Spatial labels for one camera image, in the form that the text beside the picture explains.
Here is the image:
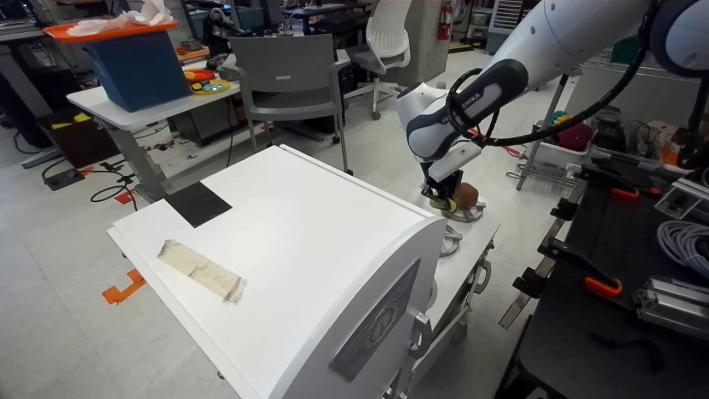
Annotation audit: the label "white side cart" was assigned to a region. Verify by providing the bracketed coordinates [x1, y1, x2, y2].
[402, 180, 504, 374]

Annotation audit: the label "white office chair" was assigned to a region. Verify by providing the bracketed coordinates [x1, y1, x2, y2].
[347, 0, 418, 121]

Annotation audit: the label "metal tripod stand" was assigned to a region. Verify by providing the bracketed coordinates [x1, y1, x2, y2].
[514, 73, 574, 192]

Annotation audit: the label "small orange handled clamp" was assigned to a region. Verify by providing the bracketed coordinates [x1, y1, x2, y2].
[584, 166, 644, 204]

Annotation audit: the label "white appliance cabinet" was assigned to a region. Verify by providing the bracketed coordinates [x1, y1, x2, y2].
[106, 143, 450, 399]

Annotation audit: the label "black rolling cart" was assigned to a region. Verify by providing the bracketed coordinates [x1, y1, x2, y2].
[485, 0, 546, 55]

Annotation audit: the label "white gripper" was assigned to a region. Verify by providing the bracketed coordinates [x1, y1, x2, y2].
[420, 137, 485, 204]

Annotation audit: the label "grey chair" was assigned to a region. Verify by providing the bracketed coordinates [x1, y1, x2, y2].
[229, 31, 356, 177]

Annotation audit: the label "teal container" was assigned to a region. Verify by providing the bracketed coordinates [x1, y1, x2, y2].
[609, 34, 648, 67]

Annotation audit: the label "orange bin lid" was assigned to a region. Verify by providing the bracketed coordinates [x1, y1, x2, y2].
[43, 18, 181, 47]

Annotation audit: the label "glass jar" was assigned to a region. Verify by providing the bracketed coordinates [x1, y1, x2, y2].
[589, 107, 627, 150]

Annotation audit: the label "silver metal box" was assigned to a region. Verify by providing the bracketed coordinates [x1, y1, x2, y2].
[633, 276, 709, 341]

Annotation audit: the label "white framed box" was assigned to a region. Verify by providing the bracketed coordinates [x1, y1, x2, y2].
[652, 176, 709, 225]

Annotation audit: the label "white desk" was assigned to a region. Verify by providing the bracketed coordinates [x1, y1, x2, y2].
[64, 78, 258, 204]

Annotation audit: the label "white plastic bin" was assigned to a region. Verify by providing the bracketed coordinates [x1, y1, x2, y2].
[527, 136, 595, 171]

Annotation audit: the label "red fire extinguisher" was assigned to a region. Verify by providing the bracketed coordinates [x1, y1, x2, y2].
[436, 0, 455, 45]

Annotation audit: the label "blue storage bin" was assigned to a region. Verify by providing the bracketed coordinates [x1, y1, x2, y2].
[80, 28, 193, 115]

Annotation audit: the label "white crumpled cloth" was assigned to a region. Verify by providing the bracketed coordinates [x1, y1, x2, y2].
[64, 0, 175, 38]

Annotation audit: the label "black floor cable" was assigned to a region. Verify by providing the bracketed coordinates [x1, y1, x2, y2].
[90, 157, 140, 206]

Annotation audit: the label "grey metal handle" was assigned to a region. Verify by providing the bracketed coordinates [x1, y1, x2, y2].
[441, 226, 466, 259]

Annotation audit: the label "brown round object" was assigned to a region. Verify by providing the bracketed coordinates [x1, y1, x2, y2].
[441, 189, 487, 225]

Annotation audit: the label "large orange handled clamp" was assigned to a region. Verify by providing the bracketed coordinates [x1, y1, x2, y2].
[536, 237, 625, 302]

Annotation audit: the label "black floor box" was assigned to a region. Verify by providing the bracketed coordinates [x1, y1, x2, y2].
[41, 164, 85, 192]

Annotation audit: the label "colourful plush ball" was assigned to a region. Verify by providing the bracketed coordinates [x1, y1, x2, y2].
[552, 114, 597, 154]

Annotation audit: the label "black and yellow plush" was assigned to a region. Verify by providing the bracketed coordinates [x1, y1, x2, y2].
[429, 192, 459, 216]

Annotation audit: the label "black square patch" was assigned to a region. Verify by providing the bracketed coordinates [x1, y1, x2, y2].
[162, 180, 236, 230]

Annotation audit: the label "white cable coil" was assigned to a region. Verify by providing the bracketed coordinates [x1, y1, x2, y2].
[655, 217, 709, 282]

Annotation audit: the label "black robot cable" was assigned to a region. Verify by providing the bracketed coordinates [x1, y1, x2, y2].
[445, 0, 661, 150]

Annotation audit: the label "black work table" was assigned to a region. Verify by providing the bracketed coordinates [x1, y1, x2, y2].
[495, 176, 709, 399]

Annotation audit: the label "yellow and orange toys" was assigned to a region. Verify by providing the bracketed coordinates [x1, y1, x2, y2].
[184, 67, 236, 97]

